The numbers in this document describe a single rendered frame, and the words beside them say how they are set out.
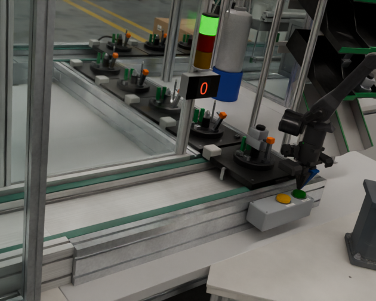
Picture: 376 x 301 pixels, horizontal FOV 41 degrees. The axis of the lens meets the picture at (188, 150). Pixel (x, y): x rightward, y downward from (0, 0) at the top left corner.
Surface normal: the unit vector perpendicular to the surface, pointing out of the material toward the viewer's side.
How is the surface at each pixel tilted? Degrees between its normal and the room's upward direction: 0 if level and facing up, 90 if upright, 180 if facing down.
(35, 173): 90
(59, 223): 0
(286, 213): 90
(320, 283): 0
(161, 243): 90
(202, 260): 0
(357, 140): 45
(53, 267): 90
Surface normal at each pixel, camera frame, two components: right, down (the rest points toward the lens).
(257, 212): -0.78, 0.14
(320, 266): 0.16, -0.90
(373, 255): -0.16, 0.38
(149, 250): 0.61, 0.41
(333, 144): 0.44, -0.33
